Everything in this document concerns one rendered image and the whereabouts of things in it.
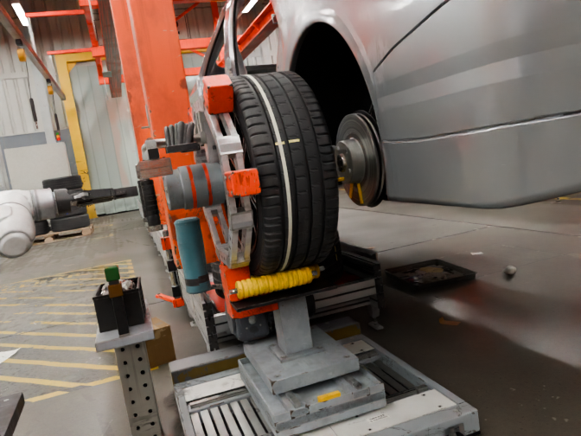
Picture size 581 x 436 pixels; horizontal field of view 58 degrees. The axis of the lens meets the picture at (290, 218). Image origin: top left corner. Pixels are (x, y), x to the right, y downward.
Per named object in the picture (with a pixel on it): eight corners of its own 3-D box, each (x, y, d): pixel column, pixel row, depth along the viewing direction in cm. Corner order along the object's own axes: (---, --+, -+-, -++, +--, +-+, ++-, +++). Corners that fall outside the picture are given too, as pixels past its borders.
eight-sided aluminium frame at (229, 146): (263, 274, 150) (232, 83, 143) (240, 279, 148) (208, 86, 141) (226, 249, 201) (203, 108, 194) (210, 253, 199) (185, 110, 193)
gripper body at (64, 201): (52, 187, 148) (86, 182, 152) (52, 193, 156) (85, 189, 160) (57, 212, 148) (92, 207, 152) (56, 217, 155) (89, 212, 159)
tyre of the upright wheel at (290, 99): (347, 293, 160) (335, 72, 139) (273, 310, 153) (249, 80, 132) (279, 230, 220) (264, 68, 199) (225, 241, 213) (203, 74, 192)
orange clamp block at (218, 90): (234, 112, 152) (233, 84, 147) (207, 115, 150) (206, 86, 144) (228, 101, 157) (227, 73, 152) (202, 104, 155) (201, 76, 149)
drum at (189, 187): (238, 202, 166) (230, 158, 165) (170, 214, 160) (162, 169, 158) (229, 201, 180) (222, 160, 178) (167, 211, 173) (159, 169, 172)
